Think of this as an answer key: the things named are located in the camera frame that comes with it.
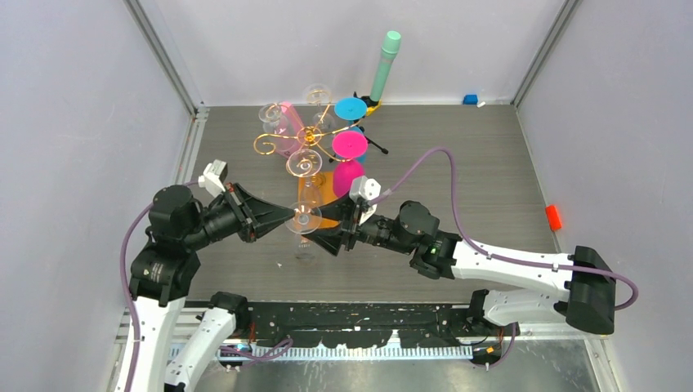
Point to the clear glass back centre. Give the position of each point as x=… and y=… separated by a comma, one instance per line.
x=320, y=96

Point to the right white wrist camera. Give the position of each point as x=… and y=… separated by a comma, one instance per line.
x=362, y=192

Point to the clear glass back left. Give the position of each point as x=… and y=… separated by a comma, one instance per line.
x=273, y=119

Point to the mint green cylinder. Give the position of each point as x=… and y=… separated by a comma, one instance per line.
x=389, y=49

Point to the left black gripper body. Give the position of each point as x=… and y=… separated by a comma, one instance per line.
x=226, y=217

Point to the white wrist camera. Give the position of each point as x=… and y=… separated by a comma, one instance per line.
x=213, y=176
x=362, y=192

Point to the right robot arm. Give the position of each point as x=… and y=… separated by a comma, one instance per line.
x=578, y=288

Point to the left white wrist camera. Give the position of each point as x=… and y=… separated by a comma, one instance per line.
x=213, y=176

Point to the slotted metal rail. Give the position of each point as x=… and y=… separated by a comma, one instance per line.
x=375, y=353

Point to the small blue block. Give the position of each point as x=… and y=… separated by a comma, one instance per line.
x=470, y=99

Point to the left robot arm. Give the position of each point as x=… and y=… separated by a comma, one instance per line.
x=157, y=283

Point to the black yellow tripod stand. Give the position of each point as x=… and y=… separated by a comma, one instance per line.
x=371, y=107

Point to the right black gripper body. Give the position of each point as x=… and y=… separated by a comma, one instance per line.
x=373, y=229

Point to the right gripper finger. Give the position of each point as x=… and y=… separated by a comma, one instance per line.
x=328, y=238
x=338, y=210

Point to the black base frame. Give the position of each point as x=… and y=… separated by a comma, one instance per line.
x=361, y=325

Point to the light pink plastic glass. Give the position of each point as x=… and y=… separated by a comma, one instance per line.
x=289, y=126

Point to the clear flute glass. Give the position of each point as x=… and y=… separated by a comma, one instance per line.
x=306, y=164

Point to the blue plastic wine glass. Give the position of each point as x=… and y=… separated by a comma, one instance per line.
x=351, y=116

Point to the small red block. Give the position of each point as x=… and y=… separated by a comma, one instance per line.
x=553, y=217

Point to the orange wooden rack base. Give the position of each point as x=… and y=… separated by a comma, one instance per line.
x=325, y=189

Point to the clear wine glass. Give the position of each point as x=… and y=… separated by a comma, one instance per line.
x=306, y=219

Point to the gold wire glass rack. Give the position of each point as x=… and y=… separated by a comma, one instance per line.
x=310, y=137

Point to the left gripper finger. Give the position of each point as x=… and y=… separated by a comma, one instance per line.
x=262, y=225
x=261, y=209

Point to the magenta plastic wine glass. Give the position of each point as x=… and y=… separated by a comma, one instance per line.
x=343, y=175

